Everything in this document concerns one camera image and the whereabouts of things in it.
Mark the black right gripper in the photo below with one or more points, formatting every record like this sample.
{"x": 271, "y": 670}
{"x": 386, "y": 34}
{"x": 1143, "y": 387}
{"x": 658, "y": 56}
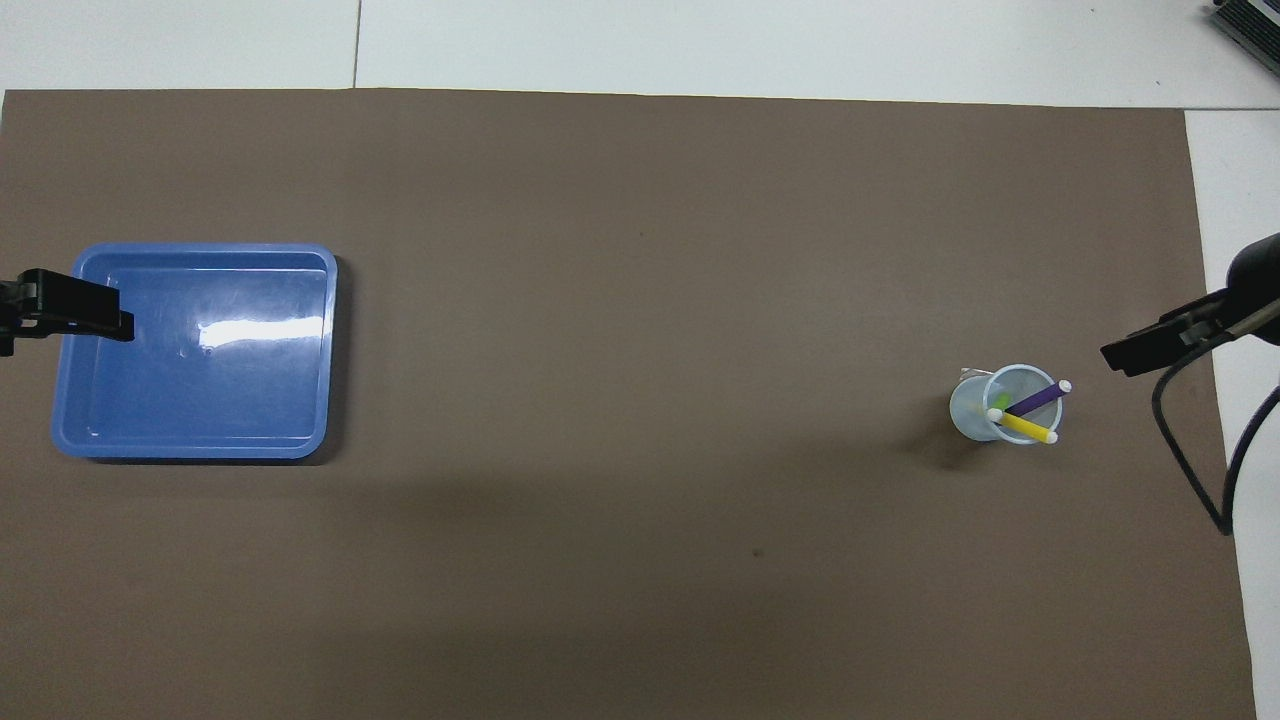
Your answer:
{"x": 1260, "y": 275}

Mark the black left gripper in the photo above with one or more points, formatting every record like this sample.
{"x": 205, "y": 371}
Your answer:
{"x": 8, "y": 310}

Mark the purple pen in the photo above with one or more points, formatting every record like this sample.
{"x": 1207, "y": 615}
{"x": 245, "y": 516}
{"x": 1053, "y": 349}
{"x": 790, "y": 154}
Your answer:
{"x": 1040, "y": 398}

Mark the yellow pen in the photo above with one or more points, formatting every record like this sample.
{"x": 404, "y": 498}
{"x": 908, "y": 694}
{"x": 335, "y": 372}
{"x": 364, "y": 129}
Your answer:
{"x": 1028, "y": 427}

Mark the green pen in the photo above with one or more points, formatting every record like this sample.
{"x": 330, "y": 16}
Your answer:
{"x": 1001, "y": 401}

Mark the blue plastic tray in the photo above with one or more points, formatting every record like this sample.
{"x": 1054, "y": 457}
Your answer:
{"x": 220, "y": 390}

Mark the translucent plastic cup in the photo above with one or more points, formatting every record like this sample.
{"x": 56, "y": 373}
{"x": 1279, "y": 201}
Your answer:
{"x": 968, "y": 410}

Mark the grey ribbed device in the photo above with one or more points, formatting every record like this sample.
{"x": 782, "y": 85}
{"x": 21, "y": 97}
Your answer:
{"x": 1250, "y": 22}

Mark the brown table mat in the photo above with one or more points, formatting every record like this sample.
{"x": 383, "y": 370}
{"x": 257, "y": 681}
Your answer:
{"x": 640, "y": 300}

